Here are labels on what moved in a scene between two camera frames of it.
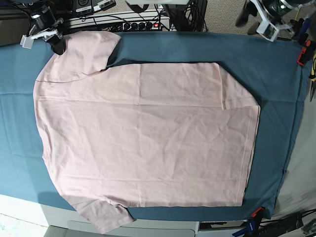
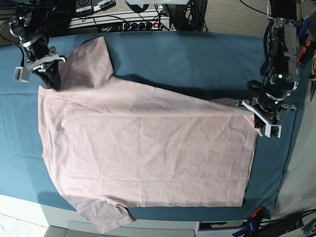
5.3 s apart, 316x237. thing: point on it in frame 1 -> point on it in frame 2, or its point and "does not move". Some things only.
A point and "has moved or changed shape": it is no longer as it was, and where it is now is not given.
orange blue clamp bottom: x=253 y=224 does not move
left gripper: x=46 y=27 -> x=39 y=55
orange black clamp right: x=306 y=53 does not move
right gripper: x=272 y=11 -> x=268 y=108
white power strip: x=136 y=22 does not move
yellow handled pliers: x=312 y=76 does not move
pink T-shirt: x=153 y=135 has moved or changed shape
